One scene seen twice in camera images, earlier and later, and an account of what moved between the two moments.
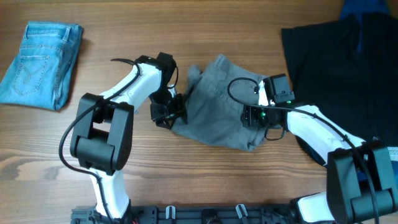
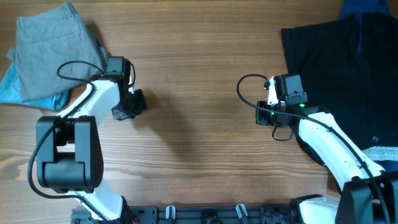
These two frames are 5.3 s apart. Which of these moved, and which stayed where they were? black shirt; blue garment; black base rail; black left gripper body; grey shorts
Moved: grey shorts; black left gripper body
Stayed: black base rail; blue garment; black shirt
